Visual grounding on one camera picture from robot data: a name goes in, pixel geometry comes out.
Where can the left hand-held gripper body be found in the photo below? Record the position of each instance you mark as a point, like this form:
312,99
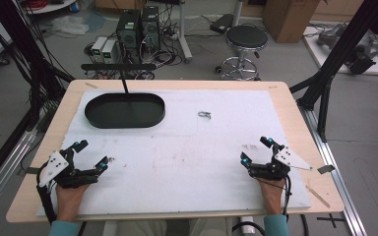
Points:
66,173

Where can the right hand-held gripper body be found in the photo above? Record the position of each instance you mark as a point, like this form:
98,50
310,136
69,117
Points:
275,165

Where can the black oval tray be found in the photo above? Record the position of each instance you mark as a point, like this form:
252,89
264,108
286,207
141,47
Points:
124,110

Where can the small metal clip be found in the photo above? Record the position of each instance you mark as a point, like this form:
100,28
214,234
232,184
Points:
204,114

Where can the person's left hand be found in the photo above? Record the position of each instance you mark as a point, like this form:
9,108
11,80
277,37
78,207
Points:
69,196

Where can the person's right hand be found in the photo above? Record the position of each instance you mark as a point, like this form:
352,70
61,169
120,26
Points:
271,193

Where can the wooden table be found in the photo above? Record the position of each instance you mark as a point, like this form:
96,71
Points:
295,108

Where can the black tape piece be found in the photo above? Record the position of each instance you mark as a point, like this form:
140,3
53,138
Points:
326,169

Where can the thin wooden stick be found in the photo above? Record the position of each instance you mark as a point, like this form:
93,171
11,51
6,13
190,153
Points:
318,196

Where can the white table mat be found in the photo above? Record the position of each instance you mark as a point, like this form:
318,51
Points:
183,170

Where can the black stand with crossbar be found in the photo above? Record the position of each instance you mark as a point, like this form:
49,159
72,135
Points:
118,67

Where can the white power supply unit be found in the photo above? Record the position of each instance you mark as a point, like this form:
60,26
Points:
97,49
109,51

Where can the black round stool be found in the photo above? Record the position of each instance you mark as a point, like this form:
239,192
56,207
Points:
245,39

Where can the white plastic bag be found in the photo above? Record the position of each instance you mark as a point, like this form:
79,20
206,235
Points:
70,25

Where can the cardboard box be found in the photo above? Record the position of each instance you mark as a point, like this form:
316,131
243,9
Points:
288,19

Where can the black computer tower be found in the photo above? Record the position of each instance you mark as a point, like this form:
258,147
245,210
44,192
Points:
128,29
150,26

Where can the black flat box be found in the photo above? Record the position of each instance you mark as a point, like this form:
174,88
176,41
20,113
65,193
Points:
221,23

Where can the white board with equipment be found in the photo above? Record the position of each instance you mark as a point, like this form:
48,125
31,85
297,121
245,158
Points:
357,49

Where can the white table leg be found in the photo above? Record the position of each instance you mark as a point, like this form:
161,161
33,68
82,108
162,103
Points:
184,32

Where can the aluminium rail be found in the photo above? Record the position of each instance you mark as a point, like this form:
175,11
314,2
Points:
3,170
338,183

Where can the black metal frame post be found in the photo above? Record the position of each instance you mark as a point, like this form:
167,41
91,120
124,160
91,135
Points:
338,55
29,49

